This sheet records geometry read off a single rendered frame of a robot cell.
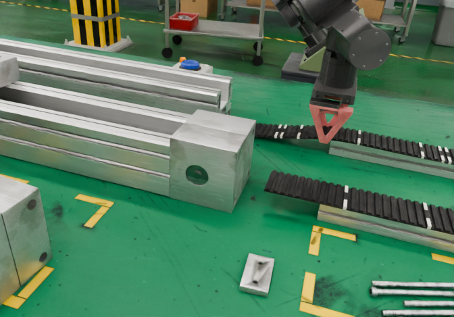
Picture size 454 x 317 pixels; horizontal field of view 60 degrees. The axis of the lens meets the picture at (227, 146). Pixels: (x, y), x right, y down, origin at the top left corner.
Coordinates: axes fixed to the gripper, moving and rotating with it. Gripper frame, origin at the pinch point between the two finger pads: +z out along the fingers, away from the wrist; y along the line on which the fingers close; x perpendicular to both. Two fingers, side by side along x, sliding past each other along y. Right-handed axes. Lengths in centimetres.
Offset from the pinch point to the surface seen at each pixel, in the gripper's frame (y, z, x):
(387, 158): 1.2, 2.1, 10.7
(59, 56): -2, -5, -56
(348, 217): 20.2, 2.0, 5.1
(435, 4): -755, 66, 137
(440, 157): 1.5, -0.2, 18.3
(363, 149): 1.9, 1.0, 6.5
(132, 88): 3.9, -3.1, -35.4
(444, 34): -479, 66, 111
